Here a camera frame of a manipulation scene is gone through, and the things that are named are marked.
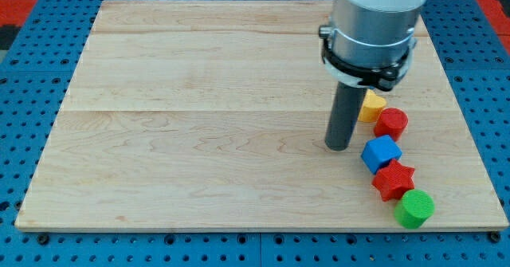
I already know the yellow heart block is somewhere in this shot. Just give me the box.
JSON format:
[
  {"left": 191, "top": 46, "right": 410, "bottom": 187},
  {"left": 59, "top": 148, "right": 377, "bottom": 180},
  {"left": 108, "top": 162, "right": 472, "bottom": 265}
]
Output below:
[{"left": 358, "top": 89, "right": 387, "bottom": 123}]

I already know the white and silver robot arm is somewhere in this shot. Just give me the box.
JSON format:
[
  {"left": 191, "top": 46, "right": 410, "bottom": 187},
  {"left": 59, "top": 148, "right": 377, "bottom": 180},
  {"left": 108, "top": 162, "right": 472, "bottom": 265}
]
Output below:
[{"left": 330, "top": 0, "right": 426, "bottom": 68}]

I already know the light wooden board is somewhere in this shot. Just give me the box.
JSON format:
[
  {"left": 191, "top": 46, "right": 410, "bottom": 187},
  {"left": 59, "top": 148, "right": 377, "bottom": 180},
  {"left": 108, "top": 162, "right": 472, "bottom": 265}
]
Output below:
[{"left": 14, "top": 0, "right": 510, "bottom": 234}]

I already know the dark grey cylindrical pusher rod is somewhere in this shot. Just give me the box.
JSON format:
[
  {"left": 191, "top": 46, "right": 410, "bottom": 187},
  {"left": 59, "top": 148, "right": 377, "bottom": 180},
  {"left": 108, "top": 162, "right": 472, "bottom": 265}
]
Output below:
[{"left": 324, "top": 82, "right": 367, "bottom": 151}]

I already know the blue cube block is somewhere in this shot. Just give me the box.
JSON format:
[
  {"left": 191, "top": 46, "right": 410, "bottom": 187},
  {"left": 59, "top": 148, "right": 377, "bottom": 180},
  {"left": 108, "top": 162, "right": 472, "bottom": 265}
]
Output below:
[{"left": 361, "top": 135, "right": 402, "bottom": 175}]

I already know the red cylinder block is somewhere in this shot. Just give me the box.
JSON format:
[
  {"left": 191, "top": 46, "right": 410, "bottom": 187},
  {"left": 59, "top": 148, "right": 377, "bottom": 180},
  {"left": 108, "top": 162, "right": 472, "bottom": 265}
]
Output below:
[{"left": 373, "top": 108, "right": 409, "bottom": 142}]

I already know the red star block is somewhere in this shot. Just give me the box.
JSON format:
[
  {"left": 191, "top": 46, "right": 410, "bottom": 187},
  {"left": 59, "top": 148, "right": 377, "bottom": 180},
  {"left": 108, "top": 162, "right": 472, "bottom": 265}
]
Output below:
[{"left": 371, "top": 159, "right": 415, "bottom": 202}]

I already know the green cylinder block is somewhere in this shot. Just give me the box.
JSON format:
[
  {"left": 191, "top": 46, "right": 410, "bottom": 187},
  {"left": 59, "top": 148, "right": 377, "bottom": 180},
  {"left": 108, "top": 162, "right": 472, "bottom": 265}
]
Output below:
[{"left": 394, "top": 189, "right": 435, "bottom": 229}]

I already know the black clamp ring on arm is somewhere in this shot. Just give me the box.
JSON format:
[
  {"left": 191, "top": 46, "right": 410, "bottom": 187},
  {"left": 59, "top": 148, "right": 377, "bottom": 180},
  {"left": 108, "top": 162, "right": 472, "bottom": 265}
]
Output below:
[{"left": 318, "top": 24, "right": 418, "bottom": 92}]

